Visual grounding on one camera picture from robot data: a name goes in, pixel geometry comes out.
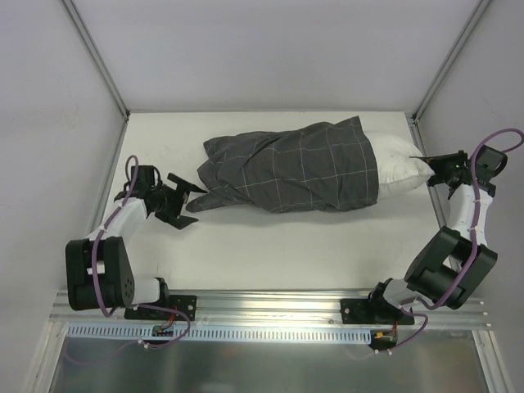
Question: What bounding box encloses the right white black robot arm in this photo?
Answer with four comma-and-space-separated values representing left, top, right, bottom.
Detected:
367, 145, 508, 323

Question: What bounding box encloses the aluminium mounting rail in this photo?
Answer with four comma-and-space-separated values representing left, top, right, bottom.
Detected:
48, 288, 488, 328

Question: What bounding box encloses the right aluminium frame post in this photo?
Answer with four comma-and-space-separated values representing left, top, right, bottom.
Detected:
411, 0, 494, 124

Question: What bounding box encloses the aluminium frame post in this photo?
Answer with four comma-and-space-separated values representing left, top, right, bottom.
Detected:
59, 0, 130, 121
411, 0, 494, 124

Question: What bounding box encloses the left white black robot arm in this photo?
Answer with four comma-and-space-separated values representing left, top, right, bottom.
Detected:
65, 165, 204, 319

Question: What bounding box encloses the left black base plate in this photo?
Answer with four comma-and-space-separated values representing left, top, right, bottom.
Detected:
124, 294, 197, 321

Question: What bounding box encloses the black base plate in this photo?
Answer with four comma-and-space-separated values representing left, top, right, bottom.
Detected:
340, 298, 414, 326
124, 294, 197, 321

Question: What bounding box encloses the white slotted cable duct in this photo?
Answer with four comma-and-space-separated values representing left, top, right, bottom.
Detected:
67, 323, 372, 346

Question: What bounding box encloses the white pillow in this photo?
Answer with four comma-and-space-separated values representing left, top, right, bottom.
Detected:
364, 131, 435, 199

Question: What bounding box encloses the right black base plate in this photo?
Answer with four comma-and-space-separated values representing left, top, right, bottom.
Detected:
340, 298, 414, 326

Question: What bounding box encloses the left aluminium frame post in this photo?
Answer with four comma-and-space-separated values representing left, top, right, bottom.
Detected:
59, 0, 130, 121

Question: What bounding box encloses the dark grey checked pillowcase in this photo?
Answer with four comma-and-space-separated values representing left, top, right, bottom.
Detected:
186, 116, 379, 213

